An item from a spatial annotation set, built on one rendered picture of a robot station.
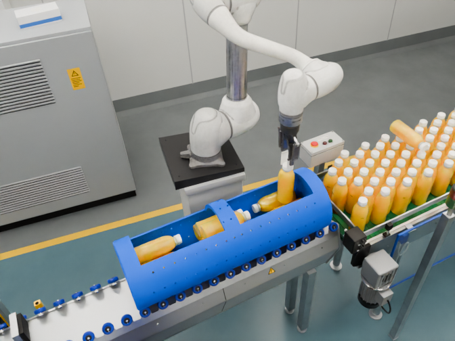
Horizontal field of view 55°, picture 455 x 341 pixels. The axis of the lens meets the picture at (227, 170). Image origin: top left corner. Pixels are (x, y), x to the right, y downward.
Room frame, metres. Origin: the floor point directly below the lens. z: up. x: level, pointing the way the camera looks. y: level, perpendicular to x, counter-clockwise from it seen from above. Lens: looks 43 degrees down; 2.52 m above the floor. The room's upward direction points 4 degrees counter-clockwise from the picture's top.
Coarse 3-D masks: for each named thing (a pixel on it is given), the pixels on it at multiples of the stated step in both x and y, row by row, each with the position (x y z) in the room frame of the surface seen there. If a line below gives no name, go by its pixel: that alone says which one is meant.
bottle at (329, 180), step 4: (328, 176) 1.45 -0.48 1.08; (332, 176) 1.44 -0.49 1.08; (336, 176) 1.45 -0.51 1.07; (324, 180) 1.46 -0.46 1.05; (328, 180) 1.44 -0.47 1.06; (332, 180) 1.44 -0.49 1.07; (336, 180) 1.44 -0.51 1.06; (324, 184) 1.45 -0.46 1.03; (328, 184) 1.43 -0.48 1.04; (332, 184) 1.43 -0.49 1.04; (328, 188) 1.43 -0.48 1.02; (328, 192) 1.43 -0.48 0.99
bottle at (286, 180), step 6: (282, 168) 1.32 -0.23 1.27; (282, 174) 1.30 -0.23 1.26; (288, 174) 1.29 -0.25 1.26; (294, 174) 1.31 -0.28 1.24; (282, 180) 1.29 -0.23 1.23; (288, 180) 1.28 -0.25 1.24; (294, 180) 1.30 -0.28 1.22; (282, 186) 1.29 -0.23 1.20; (288, 186) 1.28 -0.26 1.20; (282, 192) 1.29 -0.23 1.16; (288, 192) 1.28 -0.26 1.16; (282, 198) 1.29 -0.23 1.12; (288, 198) 1.28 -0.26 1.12
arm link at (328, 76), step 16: (224, 16) 1.63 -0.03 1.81; (224, 32) 1.60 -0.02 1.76; (240, 32) 1.57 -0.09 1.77; (256, 48) 1.53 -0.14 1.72; (272, 48) 1.52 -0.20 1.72; (288, 48) 1.52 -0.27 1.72; (304, 64) 1.44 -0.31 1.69; (320, 64) 1.41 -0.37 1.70; (336, 64) 1.43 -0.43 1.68; (320, 80) 1.34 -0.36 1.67; (336, 80) 1.37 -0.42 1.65; (320, 96) 1.33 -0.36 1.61
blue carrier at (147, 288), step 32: (256, 192) 1.35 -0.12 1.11; (320, 192) 1.23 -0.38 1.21; (192, 224) 1.22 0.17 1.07; (224, 224) 1.08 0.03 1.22; (256, 224) 1.09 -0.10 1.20; (288, 224) 1.11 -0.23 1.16; (320, 224) 1.16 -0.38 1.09; (128, 256) 0.95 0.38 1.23; (192, 256) 0.97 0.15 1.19; (224, 256) 0.99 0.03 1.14; (256, 256) 1.04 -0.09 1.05; (160, 288) 0.88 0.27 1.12
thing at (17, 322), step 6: (12, 318) 0.82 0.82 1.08; (18, 318) 0.82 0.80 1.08; (24, 318) 0.84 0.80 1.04; (12, 324) 0.80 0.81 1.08; (18, 324) 0.80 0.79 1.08; (24, 324) 0.81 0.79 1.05; (12, 330) 0.77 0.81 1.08; (18, 330) 0.78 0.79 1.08; (24, 330) 0.78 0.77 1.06; (12, 336) 0.75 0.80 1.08; (18, 336) 0.75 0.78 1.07; (24, 336) 0.76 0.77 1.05; (30, 336) 0.82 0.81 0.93
